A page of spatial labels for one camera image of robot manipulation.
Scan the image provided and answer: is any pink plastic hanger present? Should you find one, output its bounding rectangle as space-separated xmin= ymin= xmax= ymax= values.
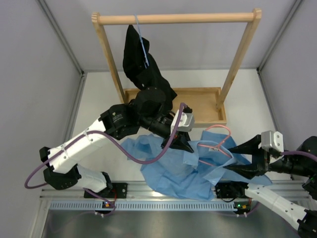
xmin=198 ymin=124 xmax=234 ymax=162

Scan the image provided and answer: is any light blue shirt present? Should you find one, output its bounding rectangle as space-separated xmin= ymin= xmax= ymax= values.
xmin=121 ymin=130 xmax=273 ymax=201

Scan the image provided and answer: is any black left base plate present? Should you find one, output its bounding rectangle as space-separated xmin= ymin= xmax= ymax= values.
xmin=97 ymin=182 xmax=128 ymax=199

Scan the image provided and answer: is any blue plastic hanger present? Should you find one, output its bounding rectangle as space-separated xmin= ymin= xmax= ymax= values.
xmin=134 ymin=14 xmax=149 ymax=68

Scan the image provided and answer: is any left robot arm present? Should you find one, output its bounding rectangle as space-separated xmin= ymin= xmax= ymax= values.
xmin=40 ymin=87 xmax=195 ymax=198

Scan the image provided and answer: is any aluminium mounting rail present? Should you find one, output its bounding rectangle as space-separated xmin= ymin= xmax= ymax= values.
xmin=40 ymin=180 xmax=309 ymax=201

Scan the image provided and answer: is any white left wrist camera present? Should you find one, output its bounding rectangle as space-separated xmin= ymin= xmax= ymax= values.
xmin=170 ymin=110 xmax=195 ymax=133

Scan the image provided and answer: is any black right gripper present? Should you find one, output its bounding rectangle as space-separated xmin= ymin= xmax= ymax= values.
xmin=223 ymin=135 xmax=314 ymax=179

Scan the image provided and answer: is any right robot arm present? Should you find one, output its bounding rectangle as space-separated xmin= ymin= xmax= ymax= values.
xmin=217 ymin=131 xmax=317 ymax=238

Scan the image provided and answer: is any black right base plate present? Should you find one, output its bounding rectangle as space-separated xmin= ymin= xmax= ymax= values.
xmin=214 ymin=181 xmax=246 ymax=202

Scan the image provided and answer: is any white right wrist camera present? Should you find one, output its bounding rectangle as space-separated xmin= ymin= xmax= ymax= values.
xmin=261 ymin=130 xmax=284 ymax=164

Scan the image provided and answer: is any black shirt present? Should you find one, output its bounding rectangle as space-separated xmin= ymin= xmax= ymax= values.
xmin=123 ymin=25 xmax=177 ymax=111

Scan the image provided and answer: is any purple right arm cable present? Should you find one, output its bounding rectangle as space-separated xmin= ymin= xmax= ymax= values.
xmin=279 ymin=150 xmax=317 ymax=162

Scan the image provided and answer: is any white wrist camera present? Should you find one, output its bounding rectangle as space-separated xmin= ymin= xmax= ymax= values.
xmin=261 ymin=130 xmax=284 ymax=164
xmin=170 ymin=110 xmax=195 ymax=133

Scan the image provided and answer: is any grey slotted cable duct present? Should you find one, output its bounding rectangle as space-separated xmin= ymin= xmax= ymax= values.
xmin=50 ymin=200 xmax=246 ymax=212

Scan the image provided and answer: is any wooden clothes rack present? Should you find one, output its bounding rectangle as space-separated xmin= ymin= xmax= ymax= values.
xmin=91 ymin=8 xmax=262 ymax=127

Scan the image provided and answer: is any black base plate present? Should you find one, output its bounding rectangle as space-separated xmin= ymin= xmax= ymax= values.
xmin=97 ymin=182 xmax=128 ymax=199
xmin=214 ymin=181 xmax=246 ymax=202

